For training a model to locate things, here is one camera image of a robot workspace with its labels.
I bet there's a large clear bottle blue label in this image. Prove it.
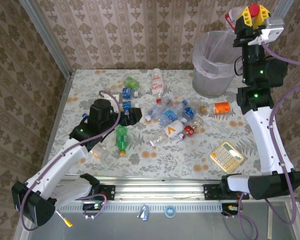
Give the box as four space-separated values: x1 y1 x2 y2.
159 99 189 126

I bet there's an orange label bottle gold cap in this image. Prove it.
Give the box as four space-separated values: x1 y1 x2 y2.
199 101 231 116

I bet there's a translucent plastic waste bin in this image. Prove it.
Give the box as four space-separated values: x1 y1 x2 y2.
191 30 243 98

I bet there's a pink plastic bin liner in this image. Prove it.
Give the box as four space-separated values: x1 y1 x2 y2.
192 30 242 80

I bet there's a clear bottle white cap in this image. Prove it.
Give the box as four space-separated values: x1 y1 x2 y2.
144 96 173 122

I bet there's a green soda bottle orange cap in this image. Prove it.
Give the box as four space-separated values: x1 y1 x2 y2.
114 125 130 158

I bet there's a green label clear bottle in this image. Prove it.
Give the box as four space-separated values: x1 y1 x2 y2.
123 76 146 92

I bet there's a clear crumpled plastic bottle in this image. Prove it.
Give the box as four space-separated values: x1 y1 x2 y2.
149 134 166 148

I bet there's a white sleeve bottle red cap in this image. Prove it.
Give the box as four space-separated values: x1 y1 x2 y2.
149 67 166 104

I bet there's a clear bottle small orange mark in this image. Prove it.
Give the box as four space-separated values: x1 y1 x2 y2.
88 144 111 163

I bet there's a white label bottle orange chevron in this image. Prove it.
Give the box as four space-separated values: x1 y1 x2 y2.
163 119 188 140

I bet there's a floral patterned tablecloth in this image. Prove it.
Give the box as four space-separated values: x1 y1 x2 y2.
43 68 275 181

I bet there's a short blue label bottle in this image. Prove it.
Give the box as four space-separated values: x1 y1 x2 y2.
181 106 197 124

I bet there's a blue metal clip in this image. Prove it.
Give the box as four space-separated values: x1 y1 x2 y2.
136 204 150 222

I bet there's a yellow desk calculator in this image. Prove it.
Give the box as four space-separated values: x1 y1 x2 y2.
209 141 246 174

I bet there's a black connector board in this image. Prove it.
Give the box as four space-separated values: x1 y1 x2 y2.
221 202 241 216
82 202 105 212

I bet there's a grey metal base panel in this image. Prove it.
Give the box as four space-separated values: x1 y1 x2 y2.
14 201 300 240

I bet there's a wooden stick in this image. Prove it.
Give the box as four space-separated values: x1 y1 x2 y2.
266 207 273 240

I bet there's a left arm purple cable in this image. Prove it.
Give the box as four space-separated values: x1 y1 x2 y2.
19 89 122 232

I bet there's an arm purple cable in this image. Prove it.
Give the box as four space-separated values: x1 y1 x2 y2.
236 41 300 240
19 89 122 232

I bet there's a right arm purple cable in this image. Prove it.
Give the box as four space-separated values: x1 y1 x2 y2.
236 41 300 240

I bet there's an aluminium frame post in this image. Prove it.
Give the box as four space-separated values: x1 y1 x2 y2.
19 0 73 78
269 0 295 23

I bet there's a thin black cable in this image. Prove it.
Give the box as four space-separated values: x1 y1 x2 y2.
233 55 244 76

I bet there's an aluminium table edge rail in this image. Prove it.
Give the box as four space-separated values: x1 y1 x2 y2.
37 72 75 182

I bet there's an aluminium extrusion rail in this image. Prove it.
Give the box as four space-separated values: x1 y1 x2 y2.
49 174 251 201

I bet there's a grey slotted cable duct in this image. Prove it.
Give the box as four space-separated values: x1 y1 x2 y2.
57 201 223 214

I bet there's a yellow-handled screwdriver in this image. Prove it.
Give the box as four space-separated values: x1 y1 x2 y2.
55 210 73 228

